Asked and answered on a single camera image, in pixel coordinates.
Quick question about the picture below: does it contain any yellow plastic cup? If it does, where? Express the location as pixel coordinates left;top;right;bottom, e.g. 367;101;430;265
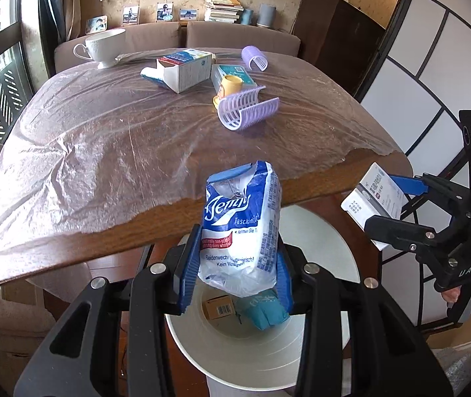
213;74;243;109

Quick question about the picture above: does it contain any white ceramic teacup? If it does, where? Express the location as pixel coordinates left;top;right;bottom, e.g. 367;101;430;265
72;28;127;69

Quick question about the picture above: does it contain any teal dental floss box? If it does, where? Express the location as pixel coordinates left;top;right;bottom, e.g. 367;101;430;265
210;64;258;91

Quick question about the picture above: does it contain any teal cup on shelf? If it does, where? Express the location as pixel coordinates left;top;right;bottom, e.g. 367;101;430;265
240;8;253;25

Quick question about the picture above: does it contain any purple comb hair roller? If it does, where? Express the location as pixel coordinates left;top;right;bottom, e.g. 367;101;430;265
217;86;280;132

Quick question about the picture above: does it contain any white medicine tablet box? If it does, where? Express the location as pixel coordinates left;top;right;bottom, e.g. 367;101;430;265
340;162;406;230

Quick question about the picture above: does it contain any stack of books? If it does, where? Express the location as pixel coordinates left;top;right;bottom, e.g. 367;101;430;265
204;0;243;23

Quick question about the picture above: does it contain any dark wooden cabinet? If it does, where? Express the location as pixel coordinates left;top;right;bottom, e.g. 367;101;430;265
292;0;385;95

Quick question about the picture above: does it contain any brown sofa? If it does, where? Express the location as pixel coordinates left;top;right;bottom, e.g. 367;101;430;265
53;20;302;75

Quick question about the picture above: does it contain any white trash bin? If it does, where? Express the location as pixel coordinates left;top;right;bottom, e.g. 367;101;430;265
165;205;360;396

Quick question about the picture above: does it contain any blue tissue pack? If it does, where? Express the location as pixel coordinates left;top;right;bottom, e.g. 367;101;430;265
199;160;282;298

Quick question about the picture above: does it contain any photo frame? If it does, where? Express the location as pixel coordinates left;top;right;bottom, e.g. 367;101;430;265
85;15;108;35
179;8;198;22
156;2;173;22
121;5;140;26

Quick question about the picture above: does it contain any white blue naproxen box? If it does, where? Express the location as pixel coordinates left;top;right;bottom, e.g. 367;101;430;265
140;48;214;93

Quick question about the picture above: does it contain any teal wrapper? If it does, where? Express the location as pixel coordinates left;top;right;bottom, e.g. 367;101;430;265
235;289;289;331

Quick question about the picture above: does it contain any grey cylinder speaker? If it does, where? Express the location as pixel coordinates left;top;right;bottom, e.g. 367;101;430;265
256;4;276;29

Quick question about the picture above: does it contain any leftmost photo frame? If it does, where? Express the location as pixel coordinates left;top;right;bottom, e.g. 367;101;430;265
85;15;108;35

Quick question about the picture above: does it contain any small brown cardboard box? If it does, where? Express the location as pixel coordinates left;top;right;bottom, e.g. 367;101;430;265
202;295;234;321

